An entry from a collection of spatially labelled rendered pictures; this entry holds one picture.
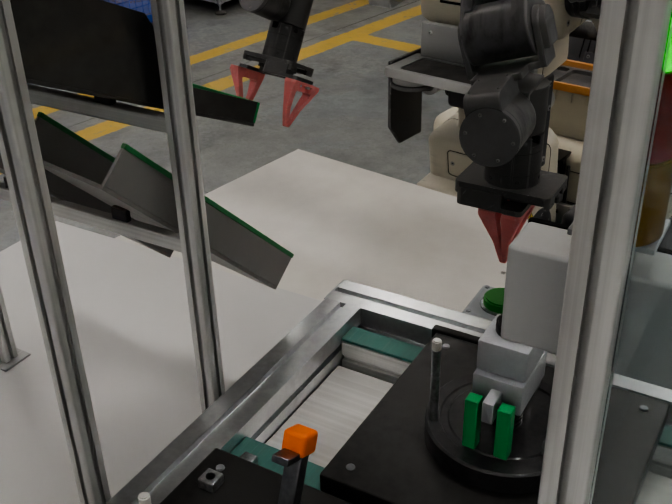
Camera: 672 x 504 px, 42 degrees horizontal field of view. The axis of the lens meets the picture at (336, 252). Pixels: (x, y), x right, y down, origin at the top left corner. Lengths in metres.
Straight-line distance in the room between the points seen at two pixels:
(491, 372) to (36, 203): 0.38
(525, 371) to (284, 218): 0.75
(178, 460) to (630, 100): 0.52
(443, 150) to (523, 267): 1.10
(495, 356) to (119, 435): 0.46
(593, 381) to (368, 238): 0.84
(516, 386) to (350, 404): 0.24
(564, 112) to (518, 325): 1.30
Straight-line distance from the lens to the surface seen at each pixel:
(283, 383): 0.88
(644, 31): 0.44
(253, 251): 0.92
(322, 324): 0.97
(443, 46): 1.54
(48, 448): 1.01
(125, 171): 0.78
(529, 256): 0.54
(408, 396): 0.84
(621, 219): 0.48
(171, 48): 0.74
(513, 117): 0.80
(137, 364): 1.10
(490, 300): 0.98
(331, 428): 0.89
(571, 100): 1.83
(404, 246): 1.31
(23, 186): 0.65
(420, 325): 0.96
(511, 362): 0.72
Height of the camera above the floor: 1.50
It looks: 30 degrees down
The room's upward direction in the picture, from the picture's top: 1 degrees counter-clockwise
